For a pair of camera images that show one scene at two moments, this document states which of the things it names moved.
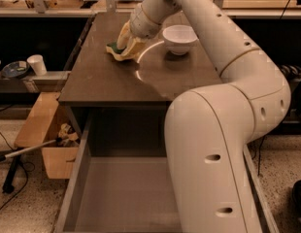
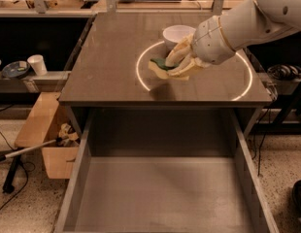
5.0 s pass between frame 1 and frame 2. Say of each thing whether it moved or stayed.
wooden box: stayed
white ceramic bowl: stayed
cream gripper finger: moved
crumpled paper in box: stayed
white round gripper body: moved
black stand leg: stayed
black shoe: stayed
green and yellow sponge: moved
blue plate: stayed
